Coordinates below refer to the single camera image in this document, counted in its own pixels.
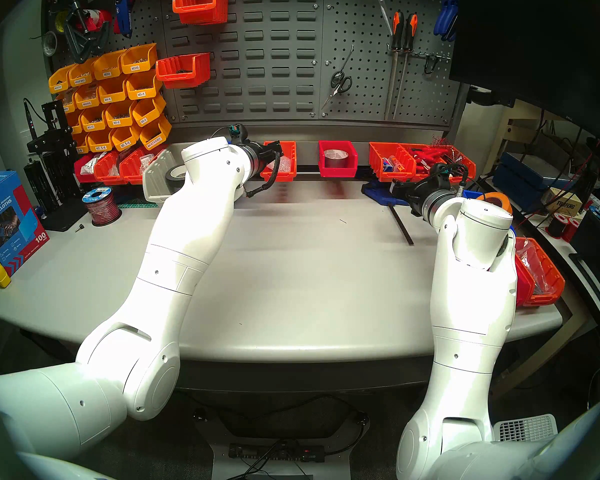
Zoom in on orange-red bin with blue packet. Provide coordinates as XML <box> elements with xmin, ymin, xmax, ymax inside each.
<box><xmin>368</xmin><ymin>142</ymin><xmax>417</xmax><ymax>183</ymax></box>

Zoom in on grey louvred wall panel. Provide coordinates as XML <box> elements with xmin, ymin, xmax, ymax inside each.
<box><xmin>160</xmin><ymin>0</ymin><xmax>326</xmax><ymax>122</ymax></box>

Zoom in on black power strip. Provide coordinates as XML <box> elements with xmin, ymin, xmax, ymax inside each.
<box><xmin>228</xmin><ymin>443</ymin><xmax>327</xmax><ymax>462</ymax></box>

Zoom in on grey pegboard panel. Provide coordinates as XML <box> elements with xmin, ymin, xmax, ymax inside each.
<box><xmin>320</xmin><ymin>0</ymin><xmax>463</xmax><ymax>127</ymax></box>
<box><xmin>40</xmin><ymin>0</ymin><xmax>173</xmax><ymax>125</ymax></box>

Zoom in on blue cleaning cloths box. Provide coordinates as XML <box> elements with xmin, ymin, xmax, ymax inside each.
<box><xmin>0</xmin><ymin>161</ymin><xmax>49</xmax><ymax>277</ymax></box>

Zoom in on crumpled clear plastic bag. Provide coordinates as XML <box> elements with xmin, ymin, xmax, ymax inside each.
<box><xmin>516</xmin><ymin>241</ymin><xmax>551</xmax><ymax>292</ymax></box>

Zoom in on black flat metal bar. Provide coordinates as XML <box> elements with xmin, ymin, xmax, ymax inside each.
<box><xmin>389</xmin><ymin>204</ymin><xmax>415</xmax><ymax>246</ymax></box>

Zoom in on black monitor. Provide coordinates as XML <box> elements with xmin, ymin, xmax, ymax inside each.
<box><xmin>448</xmin><ymin>0</ymin><xmax>600</xmax><ymax>145</ymax></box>

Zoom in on red and black spool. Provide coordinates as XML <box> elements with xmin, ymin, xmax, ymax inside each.
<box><xmin>547</xmin><ymin>211</ymin><xmax>581</xmax><ymax>242</ymax></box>

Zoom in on black pegboard hook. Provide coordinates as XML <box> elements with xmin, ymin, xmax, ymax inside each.
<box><xmin>422</xmin><ymin>53</ymin><xmax>452</xmax><ymax>76</ymax></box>

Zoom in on black and red clamp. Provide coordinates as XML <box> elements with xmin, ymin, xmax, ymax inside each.
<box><xmin>55</xmin><ymin>0</ymin><xmax>116</xmax><ymax>62</ymax></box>

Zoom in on orange-red bin with red tools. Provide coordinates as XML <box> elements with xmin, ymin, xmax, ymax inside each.
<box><xmin>400</xmin><ymin>144</ymin><xmax>451</xmax><ymax>182</ymax></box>

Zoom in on orange black handled file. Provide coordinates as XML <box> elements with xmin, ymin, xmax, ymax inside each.
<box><xmin>383</xmin><ymin>11</ymin><xmax>405</xmax><ymax>121</ymax></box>

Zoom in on white grille device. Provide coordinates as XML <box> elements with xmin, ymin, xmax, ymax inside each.
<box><xmin>494</xmin><ymin>414</ymin><xmax>558</xmax><ymax>442</ymax></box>

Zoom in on orange-handled screwdrivers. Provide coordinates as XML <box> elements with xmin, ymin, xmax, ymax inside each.
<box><xmin>392</xmin><ymin>13</ymin><xmax>419</xmax><ymax>120</ymax></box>

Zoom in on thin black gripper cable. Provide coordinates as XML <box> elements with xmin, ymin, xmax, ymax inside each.
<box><xmin>440</xmin><ymin>161</ymin><xmax>471</xmax><ymax>190</ymax></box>

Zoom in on beige wooden shelf frame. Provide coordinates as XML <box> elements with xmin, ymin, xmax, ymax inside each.
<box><xmin>480</xmin><ymin>104</ymin><xmax>546</xmax><ymax>175</ymax></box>

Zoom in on black metal stand device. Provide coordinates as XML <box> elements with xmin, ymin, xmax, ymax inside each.
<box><xmin>22</xmin><ymin>99</ymin><xmax>88</xmax><ymax>232</ymax></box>

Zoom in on black tape roll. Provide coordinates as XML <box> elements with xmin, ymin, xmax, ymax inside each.
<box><xmin>165</xmin><ymin>165</ymin><xmax>187</xmax><ymax>194</ymax></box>

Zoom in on small red parts bin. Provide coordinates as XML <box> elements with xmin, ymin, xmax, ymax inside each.
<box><xmin>119</xmin><ymin>146</ymin><xmax>163</xmax><ymax>186</ymax></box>
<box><xmin>93</xmin><ymin>151</ymin><xmax>123</xmax><ymax>186</ymax></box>
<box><xmin>73</xmin><ymin>154</ymin><xmax>101</xmax><ymax>184</ymax></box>

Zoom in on blue spring clamps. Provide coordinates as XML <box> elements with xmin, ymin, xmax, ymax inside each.
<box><xmin>433</xmin><ymin>0</ymin><xmax>460</xmax><ymax>42</ymax></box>

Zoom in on grey plastic bin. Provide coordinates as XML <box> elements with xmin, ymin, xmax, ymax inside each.
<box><xmin>142</xmin><ymin>143</ymin><xmax>191</xmax><ymax>203</ymax></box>

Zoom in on dark blue crate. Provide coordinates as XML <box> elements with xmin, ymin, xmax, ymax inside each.
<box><xmin>492</xmin><ymin>151</ymin><xmax>551</xmax><ymax>212</ymax></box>

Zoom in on empty orange-red wall bin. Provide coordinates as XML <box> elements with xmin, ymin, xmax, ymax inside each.
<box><xmin>172</xmin><ymin>0</ymin><xmax>229</xmax><ymax>26</ymax></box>
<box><xmin>155</xmin><ymin>52</ymin><xmax>212</xmax><ymax>90</ymax></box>

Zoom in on dark red plastic bin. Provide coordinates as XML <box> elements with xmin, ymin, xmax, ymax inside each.
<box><xmin>514</xmin><ymin>256</ymin><xmax>536</xmax><ymax>307</ymax></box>

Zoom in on red wire spool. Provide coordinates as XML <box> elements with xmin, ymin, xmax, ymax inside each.
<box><xmin>82</xmin><ymin>186</ymin><xmax>122</xmax><ymax>227</ymax></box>

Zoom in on red handled tool pack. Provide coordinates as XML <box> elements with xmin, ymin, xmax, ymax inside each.
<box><xmin>410</xmin><ymin>148</ymin><xmax>448</xmax><ymax>167</ymax></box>

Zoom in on orange-red bin with wires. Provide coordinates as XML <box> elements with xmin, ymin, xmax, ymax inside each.
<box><xmin>432</xmin><ymin>144</ymin><xmax>477</xmax><ymax>185</ymax></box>

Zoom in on brown cardboard box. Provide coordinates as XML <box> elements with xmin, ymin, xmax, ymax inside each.
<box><xmin>542</xmin><ymin>186</ymin><xmax>583</xmax><ymax>217</ymax></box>

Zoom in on black handled scissors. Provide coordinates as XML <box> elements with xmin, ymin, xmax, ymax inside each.
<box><xmin>321</xmin><ymin>45</ymin><xmax>355</xmax><ymax>110</ymax></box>

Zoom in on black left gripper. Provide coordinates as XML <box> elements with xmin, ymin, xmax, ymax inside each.
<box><xmin>252</xmin><ymin>141</ymin><xmax>284</xmax><ymax>174</ymax></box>

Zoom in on red bin holding tape roll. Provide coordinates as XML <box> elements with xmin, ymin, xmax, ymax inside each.
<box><xmin>318</xmin><ymin>140</ymin><xmax>359</xmax><ymax>179</ymax></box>

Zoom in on orange-red bin holding screw bag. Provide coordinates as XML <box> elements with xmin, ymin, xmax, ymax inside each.
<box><xmin>260</xmin><ymin>141</ymin><xmax>298</xmax><ymax>183</ymax></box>

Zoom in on blue bar clamp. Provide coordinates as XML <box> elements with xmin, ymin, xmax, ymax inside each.
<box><xmin>361</xmin><ymin>180</ymin><xmax>416</xmax><ymax>206</ymax></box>

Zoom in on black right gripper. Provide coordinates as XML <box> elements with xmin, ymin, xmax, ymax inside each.
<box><xmin>391</xmin><ymin>176</ymin><xmax>438</xmax><ymax>216</ymax></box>

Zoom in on orange-red bin with plastic bag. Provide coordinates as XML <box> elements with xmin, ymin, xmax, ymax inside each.
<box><xmin>514</xmin><ymin>236</ymin><xmax>566</xmax><ymax>307</ymax></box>

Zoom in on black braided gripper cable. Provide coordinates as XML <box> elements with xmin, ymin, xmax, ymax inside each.
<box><xmin>245</xmin><ymin>154</ymin><xmax>282</xmax><ymax>199</ymax></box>

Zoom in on white paper packet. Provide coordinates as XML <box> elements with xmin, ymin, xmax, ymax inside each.
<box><xmin>80</xmin><ymin>153</ymin><xmax>106</xmax><ymax>176</ymax></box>

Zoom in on orange tape roll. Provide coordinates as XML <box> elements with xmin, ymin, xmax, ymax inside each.
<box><xmin>476</xmin><ymin>191</ymin><xmax>512</xmax><ymax>212</ymax></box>

